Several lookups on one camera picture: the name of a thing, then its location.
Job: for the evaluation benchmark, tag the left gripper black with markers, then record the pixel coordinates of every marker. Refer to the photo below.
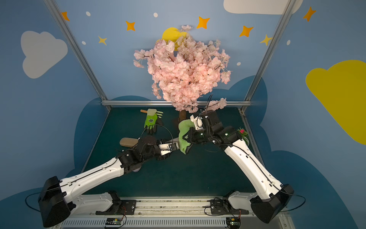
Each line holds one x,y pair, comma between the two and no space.
158,149

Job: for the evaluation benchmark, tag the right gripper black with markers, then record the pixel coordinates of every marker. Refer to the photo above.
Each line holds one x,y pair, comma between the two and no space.
193,136

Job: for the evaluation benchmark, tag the tan eyeglass case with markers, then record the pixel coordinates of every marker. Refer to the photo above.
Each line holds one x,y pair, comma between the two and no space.
128,142

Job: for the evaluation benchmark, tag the green grey microfiber cloth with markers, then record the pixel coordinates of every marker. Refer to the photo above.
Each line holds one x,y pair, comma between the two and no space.
184,128

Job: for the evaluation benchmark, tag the purple eyeglass case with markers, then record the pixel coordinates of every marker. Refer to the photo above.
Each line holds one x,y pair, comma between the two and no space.
138,169

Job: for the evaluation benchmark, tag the grey eyeglass case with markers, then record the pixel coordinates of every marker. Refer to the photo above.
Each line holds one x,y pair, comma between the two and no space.
172,145

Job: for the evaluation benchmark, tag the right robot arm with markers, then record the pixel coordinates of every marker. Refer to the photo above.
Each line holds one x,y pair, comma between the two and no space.
270,196

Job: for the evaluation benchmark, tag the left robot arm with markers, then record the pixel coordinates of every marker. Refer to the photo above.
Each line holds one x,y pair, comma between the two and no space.
57,200

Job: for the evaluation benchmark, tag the green black work glove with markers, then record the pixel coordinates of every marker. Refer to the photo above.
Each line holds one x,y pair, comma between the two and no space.
152,122

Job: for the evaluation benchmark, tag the small pink flower pot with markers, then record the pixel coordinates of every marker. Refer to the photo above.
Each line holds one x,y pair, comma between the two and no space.
244,134

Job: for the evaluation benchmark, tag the pink cherry blossom tree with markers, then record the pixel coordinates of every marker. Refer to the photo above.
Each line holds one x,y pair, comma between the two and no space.
182,69

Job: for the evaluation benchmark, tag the left controller board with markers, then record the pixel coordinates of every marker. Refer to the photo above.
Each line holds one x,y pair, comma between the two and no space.
114,222

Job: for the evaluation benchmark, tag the controller board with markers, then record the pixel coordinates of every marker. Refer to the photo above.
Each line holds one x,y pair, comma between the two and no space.
114,222
233,223

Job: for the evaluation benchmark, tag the right controller board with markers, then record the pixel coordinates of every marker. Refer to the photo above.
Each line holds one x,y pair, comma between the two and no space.
233,223

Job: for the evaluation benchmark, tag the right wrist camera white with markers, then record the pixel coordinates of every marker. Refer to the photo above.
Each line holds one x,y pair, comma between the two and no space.
197,121

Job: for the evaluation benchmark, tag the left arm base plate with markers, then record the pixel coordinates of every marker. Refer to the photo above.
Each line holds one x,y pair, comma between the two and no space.
121,207

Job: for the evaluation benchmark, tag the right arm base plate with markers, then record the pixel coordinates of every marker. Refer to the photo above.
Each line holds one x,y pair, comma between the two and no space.
221,206

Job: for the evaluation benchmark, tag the right aluminium frame post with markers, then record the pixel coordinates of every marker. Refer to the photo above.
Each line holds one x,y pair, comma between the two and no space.
281,26

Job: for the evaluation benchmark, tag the aluminium frame post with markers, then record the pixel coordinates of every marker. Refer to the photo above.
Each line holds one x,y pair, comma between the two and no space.
62,23
281,26

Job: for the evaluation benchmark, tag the left aluminium frame post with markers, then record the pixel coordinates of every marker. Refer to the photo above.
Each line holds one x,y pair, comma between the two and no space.
62,23

